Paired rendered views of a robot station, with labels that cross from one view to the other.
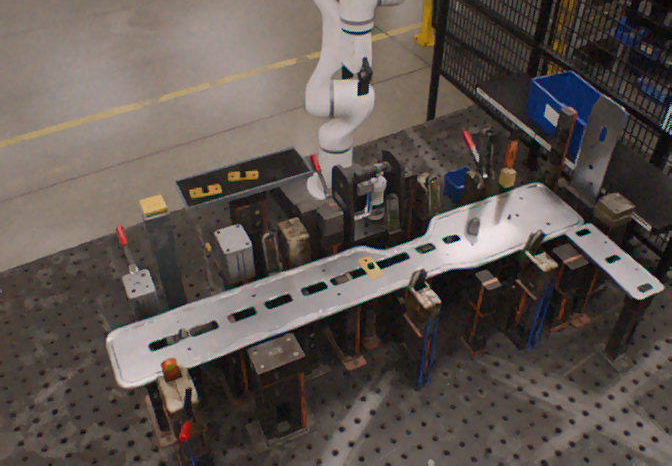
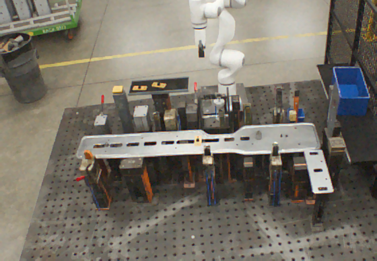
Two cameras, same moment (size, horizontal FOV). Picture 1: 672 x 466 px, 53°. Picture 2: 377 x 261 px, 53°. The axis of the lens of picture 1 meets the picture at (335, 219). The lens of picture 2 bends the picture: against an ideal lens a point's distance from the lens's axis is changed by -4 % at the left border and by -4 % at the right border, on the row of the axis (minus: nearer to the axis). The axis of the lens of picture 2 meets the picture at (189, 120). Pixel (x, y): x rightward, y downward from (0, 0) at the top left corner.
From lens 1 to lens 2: 1.01 m
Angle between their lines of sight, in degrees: 26
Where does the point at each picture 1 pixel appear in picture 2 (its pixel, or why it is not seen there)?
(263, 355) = (126, 161)
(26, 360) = (72, 142)
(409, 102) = not seen: hidden behind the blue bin
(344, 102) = (225, 60)
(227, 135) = not seen: hidden behind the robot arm
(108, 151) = (174, 66)
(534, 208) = (298, 134)
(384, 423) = (184, 214)
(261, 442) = (131, 202)
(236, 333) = (125, 151)
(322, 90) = (215, 52)
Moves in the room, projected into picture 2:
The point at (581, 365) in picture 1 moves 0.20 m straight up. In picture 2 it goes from (295, 222) to (298, 200)
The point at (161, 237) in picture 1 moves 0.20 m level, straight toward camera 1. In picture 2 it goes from (119, 103) to (110, 125)
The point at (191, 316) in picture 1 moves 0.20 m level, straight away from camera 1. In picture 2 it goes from (114, 139) to (124, 117)
